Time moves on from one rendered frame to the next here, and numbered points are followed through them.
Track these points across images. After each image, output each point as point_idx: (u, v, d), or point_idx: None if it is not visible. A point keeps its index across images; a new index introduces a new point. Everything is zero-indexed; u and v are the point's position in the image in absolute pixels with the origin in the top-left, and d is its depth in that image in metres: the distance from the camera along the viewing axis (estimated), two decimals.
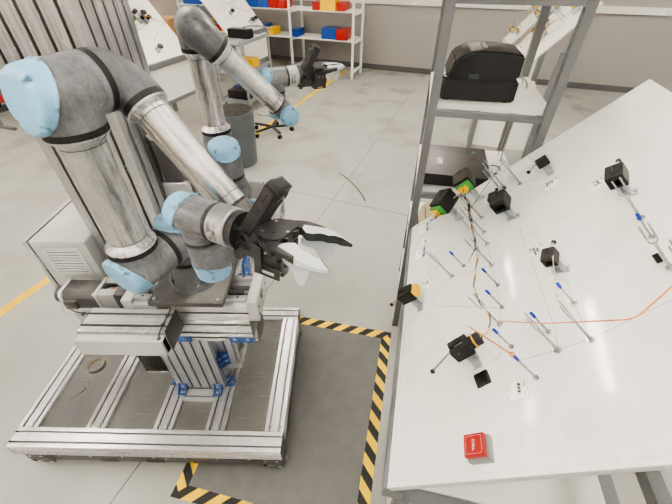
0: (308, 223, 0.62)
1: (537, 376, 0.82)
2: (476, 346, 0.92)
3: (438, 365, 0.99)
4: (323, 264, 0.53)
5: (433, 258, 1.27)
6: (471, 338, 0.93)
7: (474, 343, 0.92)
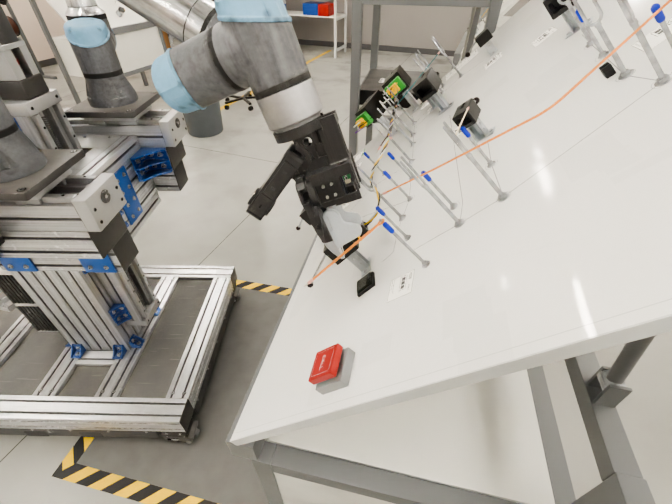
0: (314, 226, 0.49)
1: (426, 262, 0.54)
2: (357, 237, 0.64)
3: (315, 273, 0.70)
4: None
5: None
6: None
7: None
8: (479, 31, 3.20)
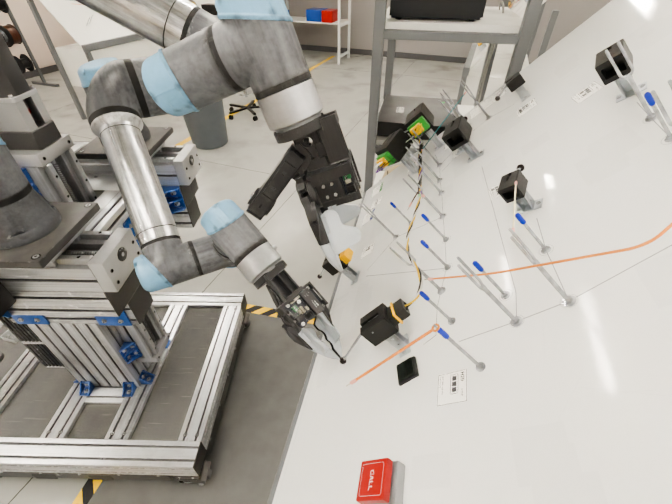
0: (310, 223, 0.48)
1: (482, 365, 0.49)
2: (398, 320, 0.60)
3: (349, 351, 0.66)
4: None
5: (369, 212, 0.95)
6: (392, 309, 0.61)
7: (395, 316, 0.60)
8: (488, 44, 3.16)
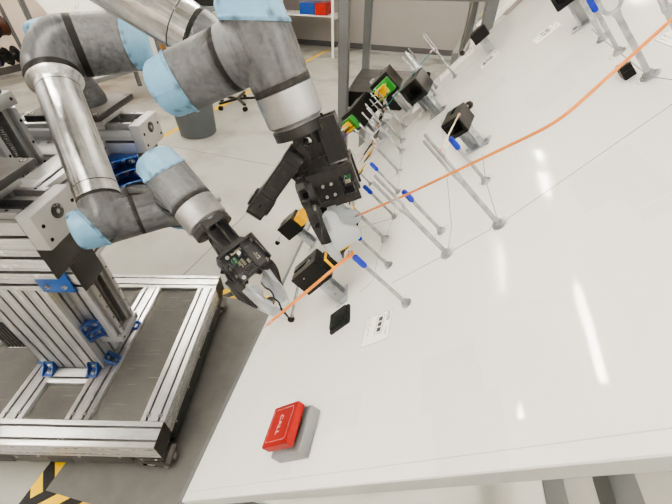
0: (312, 225, 0.49)
1: (407, 300, 0.45)
2: (330, 265, 0.55)
3: (293, 306, 0.62)
4: None
5: None
6: (325, 253, 0.56)
7: (326, 260, 0.55)
8: None
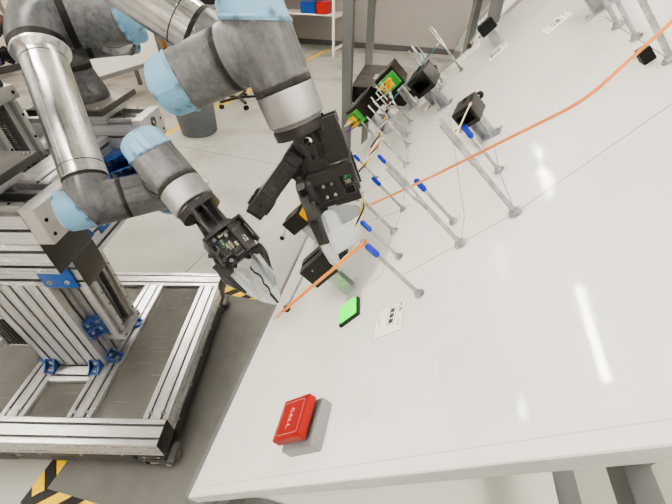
0: (310, 223, 0.48)
1: (420, 291, 0.44)
2: None
3: (292, 296, 0.60)
4: None
5: None
6: None
7: None
8: None
